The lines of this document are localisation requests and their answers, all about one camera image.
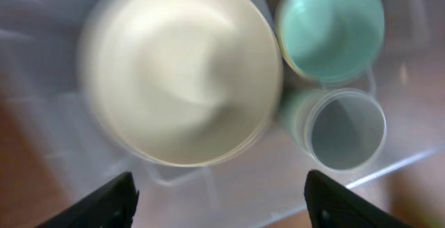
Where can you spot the clear plastic storage bin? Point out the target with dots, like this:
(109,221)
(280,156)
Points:
(263,184)

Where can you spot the grey translucent cup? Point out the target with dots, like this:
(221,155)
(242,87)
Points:
(346,129)

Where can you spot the beige bowl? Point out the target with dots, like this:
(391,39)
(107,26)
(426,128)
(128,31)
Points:
(185,83)

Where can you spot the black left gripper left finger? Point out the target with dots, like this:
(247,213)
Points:
(112,205)

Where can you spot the mint green bowl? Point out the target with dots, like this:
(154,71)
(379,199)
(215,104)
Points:
(330,41)

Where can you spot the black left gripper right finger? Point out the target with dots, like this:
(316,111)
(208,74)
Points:
(331,205)

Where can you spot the mint green cup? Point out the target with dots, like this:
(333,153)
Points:
(294,109)

